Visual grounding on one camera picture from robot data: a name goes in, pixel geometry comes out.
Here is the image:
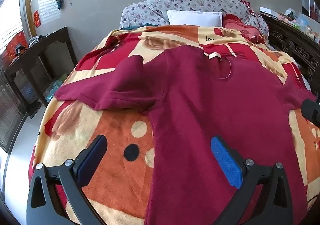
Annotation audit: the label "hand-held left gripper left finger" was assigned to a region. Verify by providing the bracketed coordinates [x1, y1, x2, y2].
[26, 134, 108, 225]

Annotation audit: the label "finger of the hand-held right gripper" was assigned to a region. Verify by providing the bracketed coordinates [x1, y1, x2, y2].
[301, 99, 320, 128]

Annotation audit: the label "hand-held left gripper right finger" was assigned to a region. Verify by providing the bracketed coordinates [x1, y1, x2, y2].
[211, 136, 293, 225]

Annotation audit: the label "maroon sweater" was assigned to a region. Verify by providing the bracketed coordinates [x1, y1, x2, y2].
[54, 46, 317, 225]

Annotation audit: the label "orange red printed blanket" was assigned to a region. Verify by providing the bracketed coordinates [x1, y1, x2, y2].
[29, 25, 320, 225]

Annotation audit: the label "carved dark wooden headboard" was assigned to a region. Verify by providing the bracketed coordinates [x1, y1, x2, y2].
[260, 13, 320, 91]

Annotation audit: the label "green plastic pack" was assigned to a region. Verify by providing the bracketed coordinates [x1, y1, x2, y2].
[44, 73, 68, 102]

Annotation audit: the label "pile of plastic bags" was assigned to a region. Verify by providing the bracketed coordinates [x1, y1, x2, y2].
[277, 9, 320, 43]

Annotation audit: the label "display shelf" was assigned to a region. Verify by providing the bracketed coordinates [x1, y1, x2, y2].
[301, 0, 320, 18]

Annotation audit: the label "flat white box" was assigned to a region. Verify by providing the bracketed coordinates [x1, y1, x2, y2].
[259, 6, 283, 16]

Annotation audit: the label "red pillow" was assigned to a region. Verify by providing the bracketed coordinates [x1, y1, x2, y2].
[222, 14, 267, 43]

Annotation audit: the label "red floral cloth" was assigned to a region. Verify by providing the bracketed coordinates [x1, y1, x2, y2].
[240, 0, 255, 13]

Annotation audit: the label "dark wooden side table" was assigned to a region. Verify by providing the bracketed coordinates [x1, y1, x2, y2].
[4, 26, 78, 118]

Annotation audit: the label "red box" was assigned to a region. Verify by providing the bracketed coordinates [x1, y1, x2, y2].
[5, 31, 28, 59]

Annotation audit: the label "white pillow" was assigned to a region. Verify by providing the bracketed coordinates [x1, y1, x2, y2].
[167, 10, 223, 27]

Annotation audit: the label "window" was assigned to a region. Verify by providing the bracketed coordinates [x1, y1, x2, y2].
[0, 0, 24, 53]

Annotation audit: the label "tangled cables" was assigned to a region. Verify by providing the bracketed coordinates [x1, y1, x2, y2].
[29, 31, 54, 46]

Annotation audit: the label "red wall sticker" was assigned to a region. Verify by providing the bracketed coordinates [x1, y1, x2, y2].
[33, 10, 41, 28]

